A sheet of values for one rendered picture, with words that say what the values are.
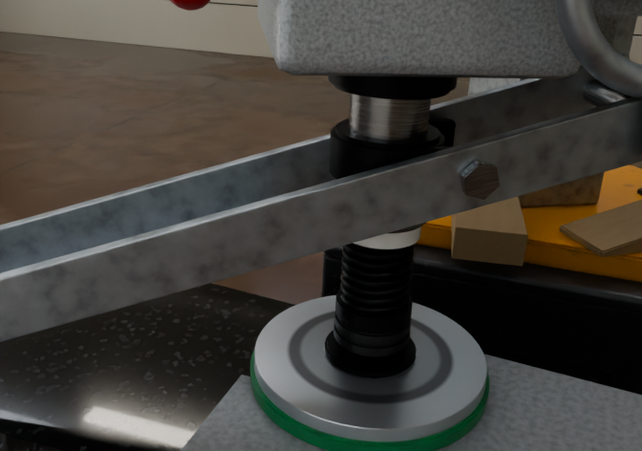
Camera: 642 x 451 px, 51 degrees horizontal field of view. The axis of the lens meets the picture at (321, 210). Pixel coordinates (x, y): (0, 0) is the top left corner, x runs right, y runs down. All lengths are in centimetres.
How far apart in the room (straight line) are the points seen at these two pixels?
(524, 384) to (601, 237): 47
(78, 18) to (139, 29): 76
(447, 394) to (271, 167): 25
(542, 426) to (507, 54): 33
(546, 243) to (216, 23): 640
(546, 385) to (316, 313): 23
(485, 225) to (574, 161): 46
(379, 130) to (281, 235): 11
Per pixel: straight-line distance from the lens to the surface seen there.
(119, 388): 65
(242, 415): 60
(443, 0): 43
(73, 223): 63
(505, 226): 99
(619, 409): 68
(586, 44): 40
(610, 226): 114
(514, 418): 64
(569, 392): 68
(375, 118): 52
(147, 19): 768
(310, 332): 66
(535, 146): 53
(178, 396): 63
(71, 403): 64
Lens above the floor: 121
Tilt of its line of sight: 22 degrees down
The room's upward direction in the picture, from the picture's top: 3 degrees clockwise
